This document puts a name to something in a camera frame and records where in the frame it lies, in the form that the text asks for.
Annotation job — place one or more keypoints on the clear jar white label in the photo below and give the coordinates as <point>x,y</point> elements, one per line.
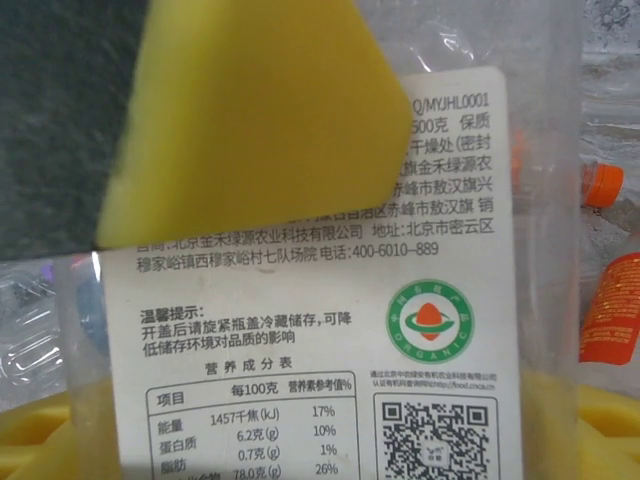
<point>300,300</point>

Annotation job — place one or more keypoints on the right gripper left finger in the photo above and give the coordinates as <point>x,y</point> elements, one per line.
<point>260,125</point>

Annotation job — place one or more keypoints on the clear bottle orange cap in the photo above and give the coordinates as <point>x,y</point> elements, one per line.
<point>602,185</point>

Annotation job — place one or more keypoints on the orange barcode label bottle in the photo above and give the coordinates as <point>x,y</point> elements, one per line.
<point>612,310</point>

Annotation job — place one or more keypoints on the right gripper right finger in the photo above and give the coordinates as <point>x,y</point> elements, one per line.
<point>590,430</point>

